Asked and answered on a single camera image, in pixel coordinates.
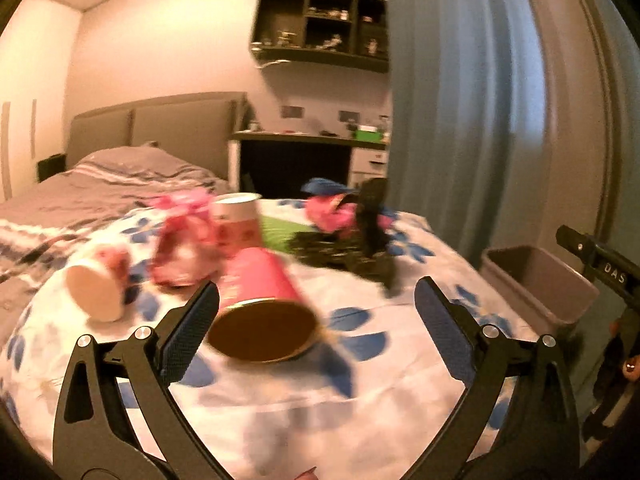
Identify grey upholstered headboard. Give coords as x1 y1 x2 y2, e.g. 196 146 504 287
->
65 91 252 179

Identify black crumpled plastic bag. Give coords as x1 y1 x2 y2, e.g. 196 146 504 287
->
290 178 397 292

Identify white paper cup lying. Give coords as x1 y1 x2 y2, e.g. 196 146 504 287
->
63 244 131 323

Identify dark wall shelf unit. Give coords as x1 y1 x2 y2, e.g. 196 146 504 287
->
250 0 390 74

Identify green box on desk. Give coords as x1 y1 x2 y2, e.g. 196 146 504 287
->
354 129 383 143

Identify pink patterned paper cup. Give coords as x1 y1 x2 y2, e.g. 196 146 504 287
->
209 192 262 258

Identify grey striped bed blanket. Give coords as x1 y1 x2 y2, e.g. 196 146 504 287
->
1 145 230 341

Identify blue grey curtain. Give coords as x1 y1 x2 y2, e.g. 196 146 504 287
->
385 0 632 271

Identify red snack wrapper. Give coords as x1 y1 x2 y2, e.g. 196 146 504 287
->
149 188 222 287

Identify white blue floral duvet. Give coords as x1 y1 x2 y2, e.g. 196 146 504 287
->
0 197 539 480

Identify pink crumpled plastic bag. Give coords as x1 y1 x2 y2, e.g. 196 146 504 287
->
305 192 393 238

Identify green fuzzy cloth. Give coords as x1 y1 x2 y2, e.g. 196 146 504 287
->
260 216 316 254

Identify dark desk with white drawers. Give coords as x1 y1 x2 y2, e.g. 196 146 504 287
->
228 131 388 198

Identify black bedside table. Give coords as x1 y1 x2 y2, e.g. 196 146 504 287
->
37 153 66 183

